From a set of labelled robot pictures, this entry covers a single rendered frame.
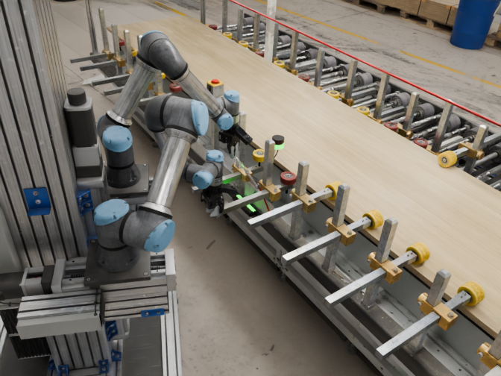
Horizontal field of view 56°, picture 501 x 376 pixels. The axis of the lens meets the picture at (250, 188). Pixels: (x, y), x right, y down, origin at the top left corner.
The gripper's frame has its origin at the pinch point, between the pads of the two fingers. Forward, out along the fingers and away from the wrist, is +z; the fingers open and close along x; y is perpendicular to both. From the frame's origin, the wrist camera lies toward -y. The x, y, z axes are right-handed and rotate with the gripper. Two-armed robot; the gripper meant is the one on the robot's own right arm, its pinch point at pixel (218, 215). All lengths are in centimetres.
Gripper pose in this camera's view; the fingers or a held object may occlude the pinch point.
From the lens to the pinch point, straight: 225.9
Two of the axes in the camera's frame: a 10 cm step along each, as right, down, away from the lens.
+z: -0.6, 8.1, 5.8
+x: 5.6, 5.1, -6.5
